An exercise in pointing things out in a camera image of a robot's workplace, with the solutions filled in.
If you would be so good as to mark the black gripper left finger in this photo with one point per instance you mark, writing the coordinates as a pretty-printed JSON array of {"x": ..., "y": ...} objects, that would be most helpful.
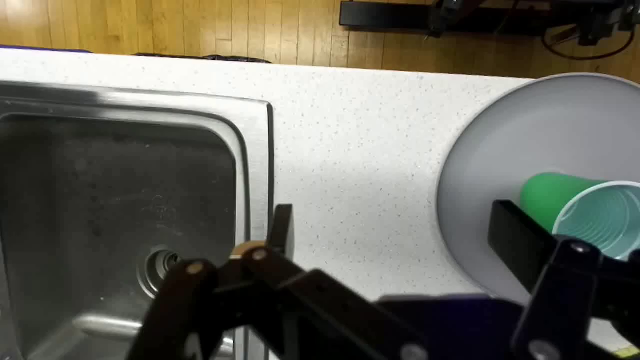
[{"x": 293, "y": 313}]

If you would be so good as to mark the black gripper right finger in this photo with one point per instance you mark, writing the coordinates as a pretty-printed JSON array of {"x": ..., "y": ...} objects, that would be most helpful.
[{"x": 567, "y": 292}]

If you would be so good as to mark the green plastic cup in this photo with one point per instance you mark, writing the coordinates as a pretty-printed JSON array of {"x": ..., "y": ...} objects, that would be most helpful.
[{"x": 567, "y": 201}]

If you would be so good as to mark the grey round plate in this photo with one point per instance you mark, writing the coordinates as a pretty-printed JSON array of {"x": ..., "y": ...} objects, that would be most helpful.
[{"x": 532, "y": 132}]

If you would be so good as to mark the stainless steel sink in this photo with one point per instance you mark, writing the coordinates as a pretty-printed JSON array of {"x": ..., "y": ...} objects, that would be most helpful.
[{"x": 101, "y": 201}]

